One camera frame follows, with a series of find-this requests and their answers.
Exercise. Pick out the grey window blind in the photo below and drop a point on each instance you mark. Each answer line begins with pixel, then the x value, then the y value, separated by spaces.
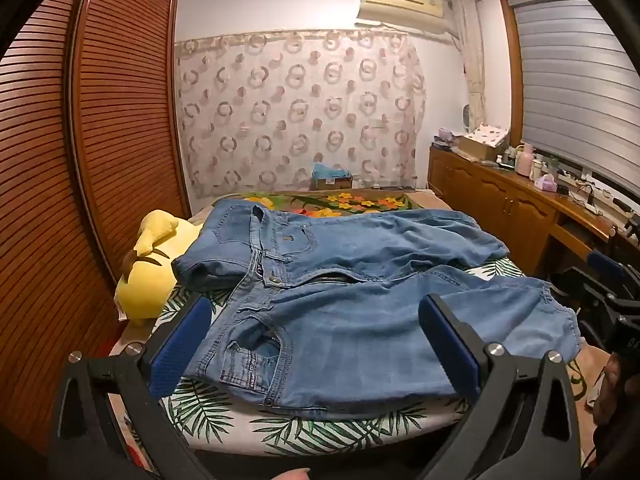
pixel 580 85

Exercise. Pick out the floral blanket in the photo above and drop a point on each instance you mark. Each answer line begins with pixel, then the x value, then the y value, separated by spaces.
pixel 345 202

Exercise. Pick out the person's left hand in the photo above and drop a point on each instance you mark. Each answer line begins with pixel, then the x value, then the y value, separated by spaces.
pixel 295 474

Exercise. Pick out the person's right forearm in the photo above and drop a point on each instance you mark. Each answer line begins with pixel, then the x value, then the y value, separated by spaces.
pixel 615 455

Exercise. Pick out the wall air conditioner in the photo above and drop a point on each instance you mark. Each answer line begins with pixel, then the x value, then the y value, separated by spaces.
pixel 400 5

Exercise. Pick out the yellow plush toy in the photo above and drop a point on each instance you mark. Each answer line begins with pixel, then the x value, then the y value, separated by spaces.
pixel 145 280

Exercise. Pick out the small round mirror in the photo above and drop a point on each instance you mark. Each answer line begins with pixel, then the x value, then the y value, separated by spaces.
pixel 467 116

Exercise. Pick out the blue denim pants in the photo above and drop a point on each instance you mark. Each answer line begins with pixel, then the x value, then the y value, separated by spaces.
pixel 360 320

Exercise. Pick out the circle-pattern sheer curtain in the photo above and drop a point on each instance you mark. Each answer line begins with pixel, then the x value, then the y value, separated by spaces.
pixel 300 110

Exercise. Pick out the cardboard box with blue cloth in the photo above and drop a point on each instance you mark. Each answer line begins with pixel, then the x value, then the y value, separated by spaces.
pixel 330 177

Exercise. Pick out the white power strip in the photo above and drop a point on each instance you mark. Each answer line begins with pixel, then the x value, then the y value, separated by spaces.
pixel 582 195

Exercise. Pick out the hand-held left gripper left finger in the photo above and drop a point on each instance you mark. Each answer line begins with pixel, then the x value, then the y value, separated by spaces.
pixel 181 345

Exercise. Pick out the cream tied curtain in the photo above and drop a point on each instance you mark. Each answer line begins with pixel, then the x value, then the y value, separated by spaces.
pixel 472 60

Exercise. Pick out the pink bottle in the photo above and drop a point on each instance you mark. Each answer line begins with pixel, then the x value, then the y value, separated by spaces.
pixel 525 160

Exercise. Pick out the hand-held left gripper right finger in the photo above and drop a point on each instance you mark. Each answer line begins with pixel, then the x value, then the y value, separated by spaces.
pixel 450 342

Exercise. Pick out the leaf-print bed sheet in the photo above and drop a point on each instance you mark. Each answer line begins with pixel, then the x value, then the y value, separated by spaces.
pixel 310 430

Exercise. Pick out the purple tissue holder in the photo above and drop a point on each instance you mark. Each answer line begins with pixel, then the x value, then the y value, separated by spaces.
pixel 546 183

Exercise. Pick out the wooden sideboard cabinet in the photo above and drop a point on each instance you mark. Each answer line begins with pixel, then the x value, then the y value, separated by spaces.
pixel 505 205

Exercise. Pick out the wooden louvered wardrobe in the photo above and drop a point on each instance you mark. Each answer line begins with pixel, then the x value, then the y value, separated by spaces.
pixel 75 185

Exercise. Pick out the polka-dot box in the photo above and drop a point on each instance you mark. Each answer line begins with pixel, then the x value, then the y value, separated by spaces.
pixel 485 140

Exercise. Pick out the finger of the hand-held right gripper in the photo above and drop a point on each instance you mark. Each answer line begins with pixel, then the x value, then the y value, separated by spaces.
pixel 605 264
pixel 580 287

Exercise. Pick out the person's right hand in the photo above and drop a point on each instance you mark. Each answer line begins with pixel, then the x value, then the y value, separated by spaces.
pixel 607 395

